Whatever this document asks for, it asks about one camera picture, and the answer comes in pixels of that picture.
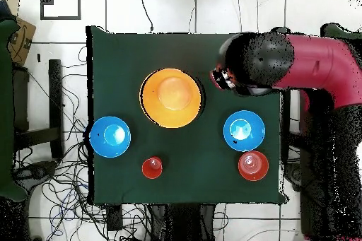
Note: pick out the dark green table cloth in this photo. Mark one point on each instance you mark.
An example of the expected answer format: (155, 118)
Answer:
(127, 54)

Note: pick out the green cloth covered table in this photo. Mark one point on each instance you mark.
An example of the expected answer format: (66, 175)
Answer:
(339, 30)
(5, 111)

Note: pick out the large blue bowl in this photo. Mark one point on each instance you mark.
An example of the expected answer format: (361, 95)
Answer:
(246, 116)
(99, 136)

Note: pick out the grey base leg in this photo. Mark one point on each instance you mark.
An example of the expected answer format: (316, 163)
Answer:
(292, 174)

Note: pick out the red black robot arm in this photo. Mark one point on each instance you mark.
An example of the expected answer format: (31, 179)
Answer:
(319, 63)

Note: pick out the large yellow bowl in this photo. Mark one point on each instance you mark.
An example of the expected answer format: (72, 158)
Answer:
(169, 99)

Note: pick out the black floor stand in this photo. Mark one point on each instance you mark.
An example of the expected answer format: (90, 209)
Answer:
(55, 96)

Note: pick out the orange cup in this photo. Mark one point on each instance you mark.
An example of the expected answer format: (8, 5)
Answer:
(152, 168)

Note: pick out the orange bowl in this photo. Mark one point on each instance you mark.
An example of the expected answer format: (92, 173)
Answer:
(253, 167)

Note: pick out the black power strip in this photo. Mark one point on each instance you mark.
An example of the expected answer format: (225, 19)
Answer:
(114, 219)

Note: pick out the black chair base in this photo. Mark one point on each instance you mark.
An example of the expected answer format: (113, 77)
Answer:
(34, 171)

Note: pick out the cardboard box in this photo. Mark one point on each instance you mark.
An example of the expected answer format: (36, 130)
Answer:
(22, 40)

